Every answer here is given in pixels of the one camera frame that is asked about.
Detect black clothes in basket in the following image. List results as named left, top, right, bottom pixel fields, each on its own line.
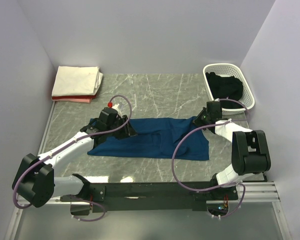
left=205, top=72, right=244, bottom=102

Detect black base beam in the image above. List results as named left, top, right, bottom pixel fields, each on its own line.
left=59, top=181, right=240, bottom=216

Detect white plastic laundry basket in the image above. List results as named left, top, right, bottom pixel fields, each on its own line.
left=202, top=63, right=255, bottom=115

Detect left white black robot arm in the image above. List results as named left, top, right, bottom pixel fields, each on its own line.
left=12, top=106, right=137, bottom=208

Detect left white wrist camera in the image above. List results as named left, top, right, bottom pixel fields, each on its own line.
left=107, top=102, right=124, bottom=113

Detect folded red t-shirt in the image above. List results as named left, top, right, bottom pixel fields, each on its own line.
left=51, top=94, right=97, bottom=100

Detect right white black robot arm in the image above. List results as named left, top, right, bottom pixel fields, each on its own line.
left=192, top=101, right=271, bottom=200

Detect folded white t-shirt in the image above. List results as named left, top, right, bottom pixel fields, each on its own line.
left=51, top=66, right=103, bottom=97

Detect blue t-shirt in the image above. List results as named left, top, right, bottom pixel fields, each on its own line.
left=87, top=116, right=209, bottom=161

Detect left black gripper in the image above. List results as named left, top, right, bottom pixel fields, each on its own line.
left=106, top=114, right=138, bottom=140

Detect folded pink t-shirt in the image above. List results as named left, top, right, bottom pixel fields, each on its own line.
left=53, top=98, right=92, bottom=104

